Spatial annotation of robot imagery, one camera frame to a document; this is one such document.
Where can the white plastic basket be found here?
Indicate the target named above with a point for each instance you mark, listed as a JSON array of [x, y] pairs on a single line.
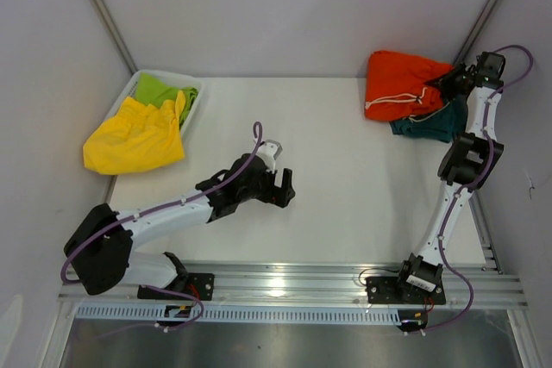
[[170, 78]]

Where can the aluminium frame post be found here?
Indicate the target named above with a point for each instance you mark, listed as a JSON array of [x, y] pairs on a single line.
[[488, 9], [107, 20]]

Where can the left aluminium frame post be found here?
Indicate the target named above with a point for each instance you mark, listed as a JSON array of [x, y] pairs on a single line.
[[107, 20]]

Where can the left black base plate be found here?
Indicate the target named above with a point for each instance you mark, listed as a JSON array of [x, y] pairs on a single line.
[[199, 285]]

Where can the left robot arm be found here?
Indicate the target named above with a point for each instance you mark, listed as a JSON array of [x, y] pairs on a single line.
[[103, 250]]

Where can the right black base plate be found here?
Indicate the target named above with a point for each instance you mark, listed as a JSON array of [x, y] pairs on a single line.
[[381, 290]]

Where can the white slotted cable duct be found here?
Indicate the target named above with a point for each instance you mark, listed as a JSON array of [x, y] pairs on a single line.
[[248, 314]]

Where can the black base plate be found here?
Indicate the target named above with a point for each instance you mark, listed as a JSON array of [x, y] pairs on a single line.
[[199, 285], [381, 290]]

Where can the aluminium mounting rail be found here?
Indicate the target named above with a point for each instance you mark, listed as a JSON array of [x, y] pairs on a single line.
[[337, 286]]

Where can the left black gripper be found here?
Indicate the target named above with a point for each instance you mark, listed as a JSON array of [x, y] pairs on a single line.
[[283, 194]]

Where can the white orange-shorts drawstring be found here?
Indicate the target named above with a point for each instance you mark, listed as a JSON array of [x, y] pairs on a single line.
[[399, 98]]

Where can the right aluminium frame post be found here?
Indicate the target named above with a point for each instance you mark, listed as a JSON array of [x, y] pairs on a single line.
[[488, 9]]

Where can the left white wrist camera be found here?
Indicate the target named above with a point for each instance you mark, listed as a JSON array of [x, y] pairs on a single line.
[[268, 152]]

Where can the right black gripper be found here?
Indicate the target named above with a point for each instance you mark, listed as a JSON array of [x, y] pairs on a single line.
[[445, 83]]

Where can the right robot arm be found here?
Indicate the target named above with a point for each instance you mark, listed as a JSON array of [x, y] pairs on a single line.
[[464, 168]]

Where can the orange shorts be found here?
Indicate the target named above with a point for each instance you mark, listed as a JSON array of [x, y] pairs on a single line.
[[391, 73]]

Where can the lime green shorts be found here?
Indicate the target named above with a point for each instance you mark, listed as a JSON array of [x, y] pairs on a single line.
[[151, 90]]

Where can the yellow shorts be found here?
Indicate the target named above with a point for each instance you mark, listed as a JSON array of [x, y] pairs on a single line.
[[138, 138]]

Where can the teal green shorts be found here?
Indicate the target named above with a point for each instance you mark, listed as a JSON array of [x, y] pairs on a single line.
[[443, 125]]

